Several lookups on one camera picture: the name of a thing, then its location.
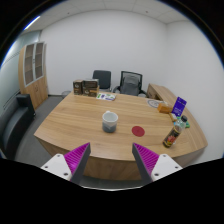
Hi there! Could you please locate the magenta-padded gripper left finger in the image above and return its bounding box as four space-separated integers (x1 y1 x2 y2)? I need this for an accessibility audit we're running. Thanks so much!
40 142 92 185

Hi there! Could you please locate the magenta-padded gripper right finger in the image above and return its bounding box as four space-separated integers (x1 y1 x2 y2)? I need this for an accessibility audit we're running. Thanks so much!
131 142 184 185

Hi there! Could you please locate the clear drink bottle black cap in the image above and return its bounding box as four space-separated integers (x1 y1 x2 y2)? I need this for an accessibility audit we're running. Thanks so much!
162 115 189 149

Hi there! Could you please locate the flat round red coaster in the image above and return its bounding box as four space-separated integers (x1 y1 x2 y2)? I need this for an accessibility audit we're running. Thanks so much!
131 125 146 138

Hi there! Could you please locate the black leather sofa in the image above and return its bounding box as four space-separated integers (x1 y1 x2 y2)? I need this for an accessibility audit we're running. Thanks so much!
0 93 37 160

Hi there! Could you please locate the purple standing pouch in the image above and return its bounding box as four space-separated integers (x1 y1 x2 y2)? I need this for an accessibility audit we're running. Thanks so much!
171 96 188 117

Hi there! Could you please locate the round printed paper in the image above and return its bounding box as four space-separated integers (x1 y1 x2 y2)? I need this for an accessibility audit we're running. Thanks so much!
146 98 165 109

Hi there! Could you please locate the white and grey mug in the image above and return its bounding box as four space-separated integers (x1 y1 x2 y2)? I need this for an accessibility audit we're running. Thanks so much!
101 110 119 133

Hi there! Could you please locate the wooden side cabinet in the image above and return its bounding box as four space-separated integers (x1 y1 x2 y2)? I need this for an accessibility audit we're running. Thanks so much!
146 83 178 104

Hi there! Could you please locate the wooden glass-door shelf cabinet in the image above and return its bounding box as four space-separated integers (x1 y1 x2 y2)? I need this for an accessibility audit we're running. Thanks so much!
18 41 50 110

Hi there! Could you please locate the tan cardboard box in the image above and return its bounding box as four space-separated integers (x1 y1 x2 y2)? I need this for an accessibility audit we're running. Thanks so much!
83 86 101 98

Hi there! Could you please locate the small dark brown box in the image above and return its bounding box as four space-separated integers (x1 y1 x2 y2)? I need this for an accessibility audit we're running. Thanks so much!
72 79 84 96

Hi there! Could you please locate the green and white leaflet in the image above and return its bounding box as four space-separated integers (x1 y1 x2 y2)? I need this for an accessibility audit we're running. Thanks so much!
96 92 117 102

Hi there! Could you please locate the wide dark brown box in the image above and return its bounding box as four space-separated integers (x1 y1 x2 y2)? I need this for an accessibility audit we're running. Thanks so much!
81 78 100 90

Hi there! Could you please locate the grey mesh office chair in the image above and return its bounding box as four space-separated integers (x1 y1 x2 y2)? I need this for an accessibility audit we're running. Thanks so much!
112 70 148 98

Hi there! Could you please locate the black office chair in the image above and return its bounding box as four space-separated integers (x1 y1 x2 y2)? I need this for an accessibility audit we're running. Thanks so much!
92 69 113 93

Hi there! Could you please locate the long ceiling light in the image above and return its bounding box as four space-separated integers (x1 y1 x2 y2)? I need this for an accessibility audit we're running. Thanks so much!
23 15 42 32

